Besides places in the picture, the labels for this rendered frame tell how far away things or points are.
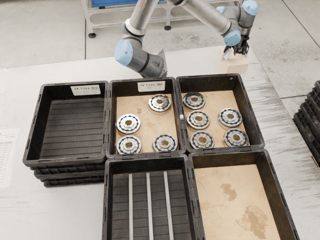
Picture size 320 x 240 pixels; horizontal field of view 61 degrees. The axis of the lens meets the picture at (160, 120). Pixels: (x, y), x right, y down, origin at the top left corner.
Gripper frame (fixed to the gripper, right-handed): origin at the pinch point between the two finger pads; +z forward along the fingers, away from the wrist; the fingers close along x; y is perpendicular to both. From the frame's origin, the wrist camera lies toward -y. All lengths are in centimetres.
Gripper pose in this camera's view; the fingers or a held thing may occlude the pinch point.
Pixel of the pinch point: (233, 58)
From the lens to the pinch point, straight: 165.9
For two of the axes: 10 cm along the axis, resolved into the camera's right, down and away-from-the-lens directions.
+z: -0.1, 5.9, 8.1
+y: 1.6, 8.0, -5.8
